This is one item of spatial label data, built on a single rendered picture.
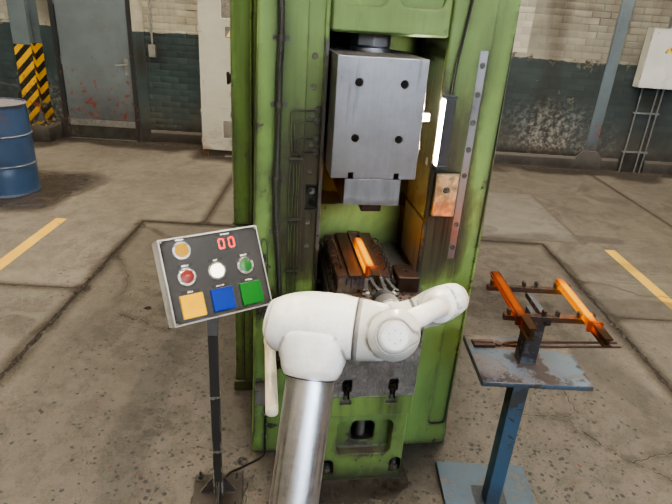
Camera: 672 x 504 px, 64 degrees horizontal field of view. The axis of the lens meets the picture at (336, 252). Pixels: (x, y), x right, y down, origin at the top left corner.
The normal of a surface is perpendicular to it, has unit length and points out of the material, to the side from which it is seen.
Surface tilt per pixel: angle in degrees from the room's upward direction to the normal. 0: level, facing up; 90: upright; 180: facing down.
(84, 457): 0
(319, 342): 66
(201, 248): 60
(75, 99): 90
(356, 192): 90
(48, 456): 0
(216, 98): 90
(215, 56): 90
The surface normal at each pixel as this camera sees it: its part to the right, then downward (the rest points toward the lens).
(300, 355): -0.22, -0.04
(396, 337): 0.07, -0.07
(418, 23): 0.13, 0.41
